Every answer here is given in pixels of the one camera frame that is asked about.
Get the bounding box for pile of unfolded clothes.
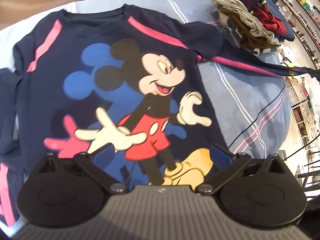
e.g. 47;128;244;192
212;0;295;56

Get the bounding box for black cable on sheet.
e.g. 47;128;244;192
228;84;287;149

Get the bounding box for navy Mickey Mouse sweatshirt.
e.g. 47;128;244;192
1;5;319;226

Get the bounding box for light blue striped bed sheet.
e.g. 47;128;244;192
1;0;291;164

